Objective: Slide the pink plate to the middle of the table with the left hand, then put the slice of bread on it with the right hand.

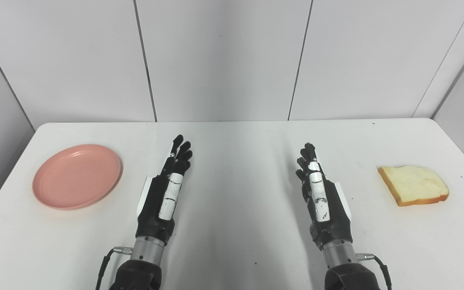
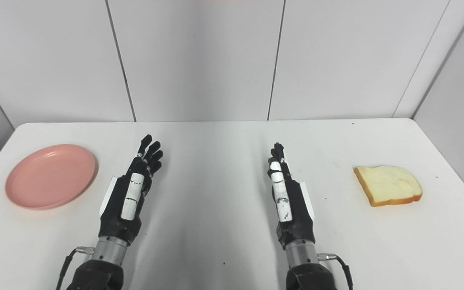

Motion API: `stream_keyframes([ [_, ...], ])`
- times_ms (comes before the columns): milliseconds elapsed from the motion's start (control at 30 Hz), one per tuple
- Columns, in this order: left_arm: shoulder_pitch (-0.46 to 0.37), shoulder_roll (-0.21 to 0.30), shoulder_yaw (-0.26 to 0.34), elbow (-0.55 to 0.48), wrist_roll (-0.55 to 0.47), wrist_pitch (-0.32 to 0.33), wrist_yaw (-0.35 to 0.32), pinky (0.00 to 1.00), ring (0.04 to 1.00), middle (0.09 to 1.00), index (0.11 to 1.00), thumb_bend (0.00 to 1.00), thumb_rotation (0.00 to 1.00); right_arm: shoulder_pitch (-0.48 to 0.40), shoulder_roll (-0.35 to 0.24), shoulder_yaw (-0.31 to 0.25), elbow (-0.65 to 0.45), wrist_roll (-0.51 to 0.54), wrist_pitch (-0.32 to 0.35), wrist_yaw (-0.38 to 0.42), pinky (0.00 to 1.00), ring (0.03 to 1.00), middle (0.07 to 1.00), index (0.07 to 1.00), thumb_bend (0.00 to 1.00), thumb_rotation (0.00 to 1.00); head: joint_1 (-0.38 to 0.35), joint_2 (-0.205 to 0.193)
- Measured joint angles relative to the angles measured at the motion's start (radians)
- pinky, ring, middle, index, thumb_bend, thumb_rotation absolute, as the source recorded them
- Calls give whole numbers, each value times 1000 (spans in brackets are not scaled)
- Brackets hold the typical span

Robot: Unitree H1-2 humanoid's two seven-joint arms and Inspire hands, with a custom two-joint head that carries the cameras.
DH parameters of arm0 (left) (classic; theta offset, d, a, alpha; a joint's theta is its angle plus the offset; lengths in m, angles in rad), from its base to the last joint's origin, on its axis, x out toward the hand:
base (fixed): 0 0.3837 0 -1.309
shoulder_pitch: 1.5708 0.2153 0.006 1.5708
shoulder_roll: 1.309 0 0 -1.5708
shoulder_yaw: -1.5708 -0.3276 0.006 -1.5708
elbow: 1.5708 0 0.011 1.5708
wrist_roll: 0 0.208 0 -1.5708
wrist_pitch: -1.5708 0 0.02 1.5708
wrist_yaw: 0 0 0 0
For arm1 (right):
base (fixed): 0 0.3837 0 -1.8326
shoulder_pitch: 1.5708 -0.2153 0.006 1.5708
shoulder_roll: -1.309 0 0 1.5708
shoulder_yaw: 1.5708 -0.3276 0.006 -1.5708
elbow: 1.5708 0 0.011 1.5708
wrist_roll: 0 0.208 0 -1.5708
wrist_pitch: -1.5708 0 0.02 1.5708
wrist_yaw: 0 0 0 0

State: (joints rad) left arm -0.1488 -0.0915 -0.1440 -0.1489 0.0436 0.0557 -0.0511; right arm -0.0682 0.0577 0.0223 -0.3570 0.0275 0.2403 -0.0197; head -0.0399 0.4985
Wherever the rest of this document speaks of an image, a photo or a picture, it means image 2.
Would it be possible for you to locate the slice of white bread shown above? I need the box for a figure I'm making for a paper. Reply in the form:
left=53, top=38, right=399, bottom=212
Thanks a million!
left=353, top=166, right=423, bottom=207

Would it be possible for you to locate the pink round plate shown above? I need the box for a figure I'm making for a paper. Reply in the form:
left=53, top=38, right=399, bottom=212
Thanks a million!
left=5, top=144, right=98, bottom=210

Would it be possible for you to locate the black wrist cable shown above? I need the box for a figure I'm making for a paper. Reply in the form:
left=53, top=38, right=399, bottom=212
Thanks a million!
left=56, top=246, right=95, bottom=290
left=317, top=253, right=354, bottom=290

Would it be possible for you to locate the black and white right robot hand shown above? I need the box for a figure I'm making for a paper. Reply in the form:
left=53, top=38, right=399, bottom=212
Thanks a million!
left=267, top=143, right=316, bottom=250

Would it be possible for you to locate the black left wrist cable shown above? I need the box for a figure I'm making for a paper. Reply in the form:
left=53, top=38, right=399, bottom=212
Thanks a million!
left=56, top=246, right=95, bottom=290

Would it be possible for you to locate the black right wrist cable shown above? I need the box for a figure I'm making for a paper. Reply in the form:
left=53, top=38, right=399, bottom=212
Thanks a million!
left=317, top=253, right=354, bottom=290

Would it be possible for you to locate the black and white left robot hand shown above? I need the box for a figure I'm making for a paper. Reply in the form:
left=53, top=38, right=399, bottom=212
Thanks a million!
left=98, top=135, right=164, bottom=245

